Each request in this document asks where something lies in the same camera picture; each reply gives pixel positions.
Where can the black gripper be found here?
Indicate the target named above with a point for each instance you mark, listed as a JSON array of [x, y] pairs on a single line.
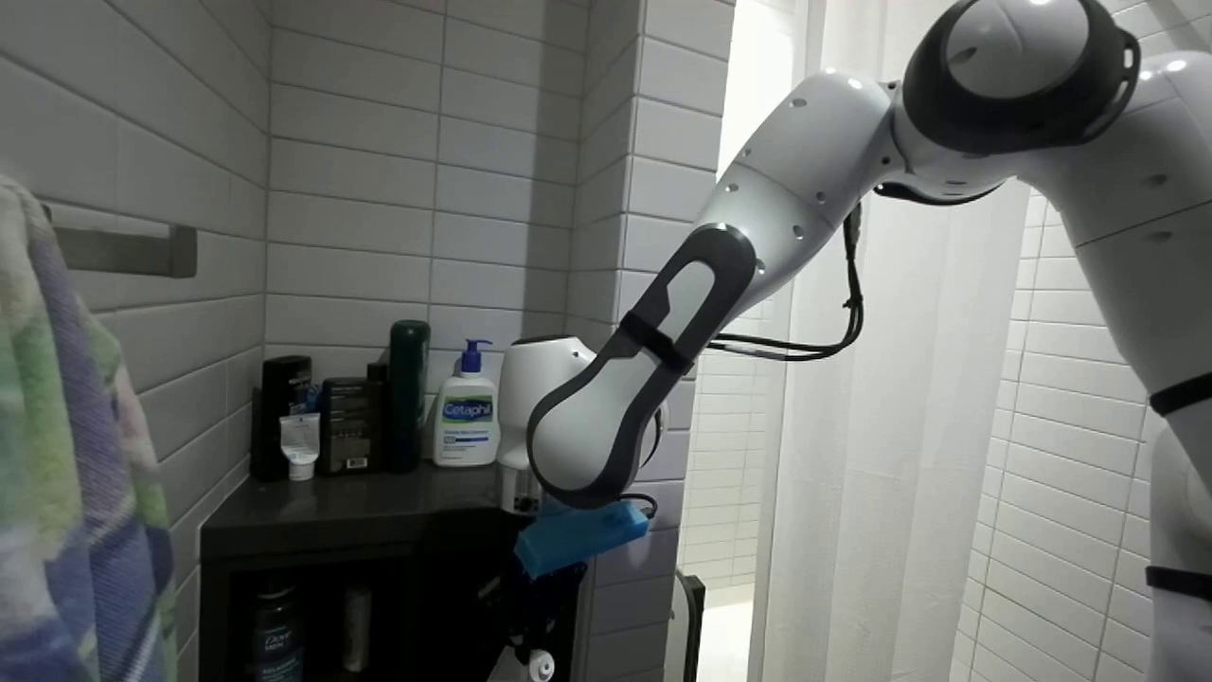
[[543, 608]]

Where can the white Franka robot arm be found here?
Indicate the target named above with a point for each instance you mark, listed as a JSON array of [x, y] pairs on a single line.
[[810, 163]]

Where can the dark wooden shelf unit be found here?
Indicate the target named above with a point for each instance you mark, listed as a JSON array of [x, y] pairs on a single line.
[[327, 518]]

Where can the small white upturned tube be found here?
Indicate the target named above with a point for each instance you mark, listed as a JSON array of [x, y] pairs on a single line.
[[300, 444]]

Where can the slim pale bottle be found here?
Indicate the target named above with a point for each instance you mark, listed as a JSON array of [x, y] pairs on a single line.
[[358, 625]]

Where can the white blue pump lotion bottle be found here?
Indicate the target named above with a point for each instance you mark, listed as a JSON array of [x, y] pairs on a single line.
[[464, 420]]

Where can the dark bottle with label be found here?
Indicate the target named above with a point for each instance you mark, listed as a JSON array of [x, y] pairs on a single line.
[[273, 629]]

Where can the tall dark green bottle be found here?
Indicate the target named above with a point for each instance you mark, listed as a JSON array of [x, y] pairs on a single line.
[[408, 391]]

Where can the dark rectangular box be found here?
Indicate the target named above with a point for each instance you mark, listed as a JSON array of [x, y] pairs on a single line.
[[349, 430]]

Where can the black bottle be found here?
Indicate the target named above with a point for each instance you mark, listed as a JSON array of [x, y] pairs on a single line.
[[282, 419]]

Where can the white shower curtain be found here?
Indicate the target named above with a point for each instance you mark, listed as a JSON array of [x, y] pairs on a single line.
[[874, 504]]

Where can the striped green blue towel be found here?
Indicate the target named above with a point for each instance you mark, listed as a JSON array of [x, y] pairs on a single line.
[[63, 504]]

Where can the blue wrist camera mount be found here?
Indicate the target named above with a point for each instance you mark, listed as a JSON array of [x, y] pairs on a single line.
[[581, 535]]

